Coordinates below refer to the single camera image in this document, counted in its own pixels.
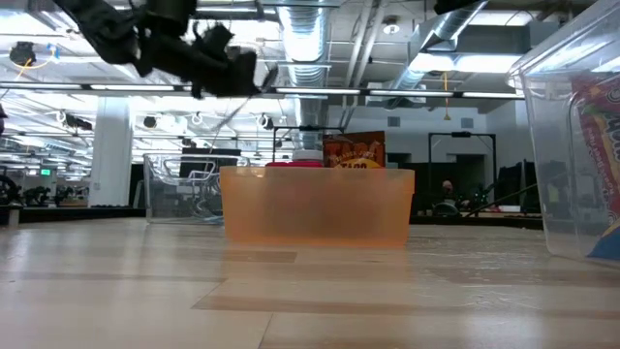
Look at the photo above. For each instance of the black background machine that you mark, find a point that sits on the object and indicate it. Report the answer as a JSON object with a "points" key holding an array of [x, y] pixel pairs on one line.
{"points": [[14, 191]]}

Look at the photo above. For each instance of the person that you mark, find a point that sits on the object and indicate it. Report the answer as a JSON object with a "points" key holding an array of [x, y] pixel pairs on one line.
{"points": [[448, 190]]}

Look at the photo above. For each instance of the small clear plastic container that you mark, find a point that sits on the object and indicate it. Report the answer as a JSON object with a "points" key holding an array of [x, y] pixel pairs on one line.
{"points": [[167, 194]]}

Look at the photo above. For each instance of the black aluminium table frame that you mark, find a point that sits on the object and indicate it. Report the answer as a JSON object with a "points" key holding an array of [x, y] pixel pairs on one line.
{"points": [[72, 214]]}

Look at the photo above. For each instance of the orange translucent plastic bin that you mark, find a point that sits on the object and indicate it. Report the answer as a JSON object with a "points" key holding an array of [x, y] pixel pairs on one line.
{"points": [[315, 208]]}

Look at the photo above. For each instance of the red cardboard box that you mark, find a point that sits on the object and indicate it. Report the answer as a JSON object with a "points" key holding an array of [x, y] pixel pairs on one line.
{"points": [[293, 164]]}

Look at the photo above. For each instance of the long ceiling light bar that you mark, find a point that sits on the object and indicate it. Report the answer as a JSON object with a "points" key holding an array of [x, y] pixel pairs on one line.
{"points": [[339, 90]]}

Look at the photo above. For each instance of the silver ventilation duct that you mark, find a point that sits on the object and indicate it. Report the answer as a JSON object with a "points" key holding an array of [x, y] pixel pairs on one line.
{"points": [[450, 24], [305, 48]]}

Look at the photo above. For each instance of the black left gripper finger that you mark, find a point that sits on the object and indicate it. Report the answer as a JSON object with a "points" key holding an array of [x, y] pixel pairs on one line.
{"points": [[232, 77], [213, 36]]}

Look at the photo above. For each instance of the large clear plastic bin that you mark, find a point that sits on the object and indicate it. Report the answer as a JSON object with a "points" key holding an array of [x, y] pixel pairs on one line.
{"points": [[547, 169]]}

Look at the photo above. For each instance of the black ceiling device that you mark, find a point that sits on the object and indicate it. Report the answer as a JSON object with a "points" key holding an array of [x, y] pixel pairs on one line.
{"points": [[21, 53]]}

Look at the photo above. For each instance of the brown orange snack packet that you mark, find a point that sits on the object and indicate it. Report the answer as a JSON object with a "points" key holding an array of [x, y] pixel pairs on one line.
{"points": [[354, 150]]}

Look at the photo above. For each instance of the black stand frame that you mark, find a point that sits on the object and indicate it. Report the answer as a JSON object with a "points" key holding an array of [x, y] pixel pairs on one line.
{"points": [[460, 134]]}

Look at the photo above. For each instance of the white square pillar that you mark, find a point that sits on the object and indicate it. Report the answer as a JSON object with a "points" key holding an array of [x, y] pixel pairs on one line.
{"points": [[111, 145]]}

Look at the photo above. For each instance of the green pink ramen packet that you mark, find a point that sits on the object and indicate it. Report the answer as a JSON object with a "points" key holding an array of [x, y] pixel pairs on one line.
{"points": [[598, 145]]}

